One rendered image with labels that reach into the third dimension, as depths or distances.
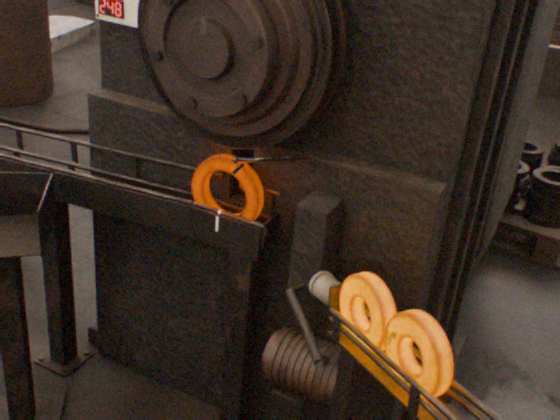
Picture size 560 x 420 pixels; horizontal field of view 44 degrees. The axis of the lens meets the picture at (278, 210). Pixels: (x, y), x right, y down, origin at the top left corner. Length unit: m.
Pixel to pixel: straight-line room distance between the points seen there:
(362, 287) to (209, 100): 0.49
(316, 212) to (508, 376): 1.19
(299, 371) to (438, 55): 0.72
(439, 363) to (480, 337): 1.43
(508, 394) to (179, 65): 1.51
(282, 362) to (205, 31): 0.71
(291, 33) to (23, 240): 0.82
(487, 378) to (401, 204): 1.04
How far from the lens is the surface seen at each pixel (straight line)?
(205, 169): 1.62
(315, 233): 1.50
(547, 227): 3.17
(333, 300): 1.39
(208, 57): 1.40
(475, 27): 1.43
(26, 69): 4.36
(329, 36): 1.37
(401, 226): 1.54
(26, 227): 1.80
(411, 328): 1.21
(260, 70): 1.35
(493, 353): 2.55
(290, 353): 1.51
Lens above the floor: 1.47
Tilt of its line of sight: 27 degrees down
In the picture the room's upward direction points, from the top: 6 degrees clockwise
